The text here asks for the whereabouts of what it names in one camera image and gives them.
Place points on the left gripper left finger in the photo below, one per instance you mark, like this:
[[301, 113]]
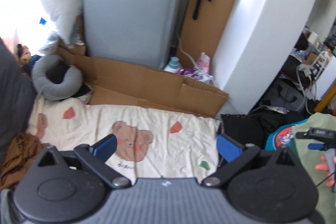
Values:
[[68, 186]]

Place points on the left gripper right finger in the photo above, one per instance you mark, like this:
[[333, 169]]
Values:
[[264, 185]]

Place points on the hand with orange nails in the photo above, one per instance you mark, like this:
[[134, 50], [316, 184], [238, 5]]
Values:
[[327, 165]]

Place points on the teal printed garment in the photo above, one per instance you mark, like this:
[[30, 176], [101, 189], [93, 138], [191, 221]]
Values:
[[283, 136]]

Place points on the brown cloth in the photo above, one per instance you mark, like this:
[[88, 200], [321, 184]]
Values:
[[21, 154]]

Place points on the light green cloth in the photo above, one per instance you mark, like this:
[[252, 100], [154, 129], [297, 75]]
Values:
[[311, 158]]

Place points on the leopard print garment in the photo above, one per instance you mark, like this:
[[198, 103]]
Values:
[[242, 128]]

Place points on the floral cloth under pillow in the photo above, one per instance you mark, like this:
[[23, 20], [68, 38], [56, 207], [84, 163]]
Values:
[[84, 94]]

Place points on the cream bear print bedsheet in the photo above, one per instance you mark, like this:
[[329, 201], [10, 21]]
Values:
[[150, 143]]

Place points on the grey neck pillow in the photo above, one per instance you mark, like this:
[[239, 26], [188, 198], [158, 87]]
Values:
[[54, 79]]

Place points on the dark grey pillow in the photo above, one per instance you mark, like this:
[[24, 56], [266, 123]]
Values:
[[17, 99]]

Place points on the brown cardboard sheet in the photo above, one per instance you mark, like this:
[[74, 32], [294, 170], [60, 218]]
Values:
[[121, 83]]

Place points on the small plush toy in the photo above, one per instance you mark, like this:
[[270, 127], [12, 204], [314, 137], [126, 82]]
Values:
[[23, 54]]

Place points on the pink bottle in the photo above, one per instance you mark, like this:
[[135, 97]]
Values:
[[203, 63]]

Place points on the white detergent bottle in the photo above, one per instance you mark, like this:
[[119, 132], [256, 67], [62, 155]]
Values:
[[173, 65]]

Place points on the white pillow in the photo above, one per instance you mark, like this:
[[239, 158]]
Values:
[[57, 22]]

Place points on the grey washing machine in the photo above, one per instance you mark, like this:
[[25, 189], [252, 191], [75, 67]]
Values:
[[133, 31]]

